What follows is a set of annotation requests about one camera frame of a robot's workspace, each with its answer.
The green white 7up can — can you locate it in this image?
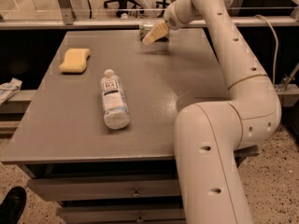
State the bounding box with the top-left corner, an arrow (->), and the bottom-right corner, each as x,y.
139,24 -> 155,40

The clear plastic tea bottle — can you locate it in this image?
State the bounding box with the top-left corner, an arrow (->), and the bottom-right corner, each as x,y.
100,69 -> 130,130

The grey metal railing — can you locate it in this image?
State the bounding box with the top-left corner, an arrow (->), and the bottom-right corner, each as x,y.
0,0 -> 299,31

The yellow sponge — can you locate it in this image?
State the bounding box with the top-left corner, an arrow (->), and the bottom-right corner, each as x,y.
59,49 -> 90,74

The black shoe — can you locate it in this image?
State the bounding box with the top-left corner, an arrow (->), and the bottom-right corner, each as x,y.
0,186 -> 27,224

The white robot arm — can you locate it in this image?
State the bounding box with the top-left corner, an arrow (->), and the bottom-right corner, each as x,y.
143,0 -> 281,224

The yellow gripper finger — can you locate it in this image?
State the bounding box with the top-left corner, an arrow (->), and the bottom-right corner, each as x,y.
142,21 -> 169,45

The grey drawer cabinet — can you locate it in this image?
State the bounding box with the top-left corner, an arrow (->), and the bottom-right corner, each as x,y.
2,29 -> 227,224

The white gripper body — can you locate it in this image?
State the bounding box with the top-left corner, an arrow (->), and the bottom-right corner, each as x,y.
164,3 -> 178,30

